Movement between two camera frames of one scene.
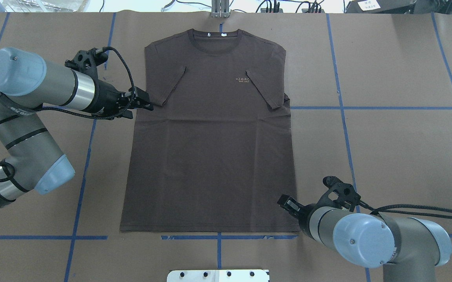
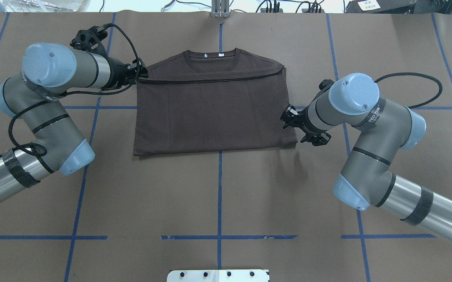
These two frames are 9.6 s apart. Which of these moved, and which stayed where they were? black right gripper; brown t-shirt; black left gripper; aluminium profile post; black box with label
Moved: black left gripper; black right gripper; brown t-shirt
Stayed: black box with label; aluminium profile post
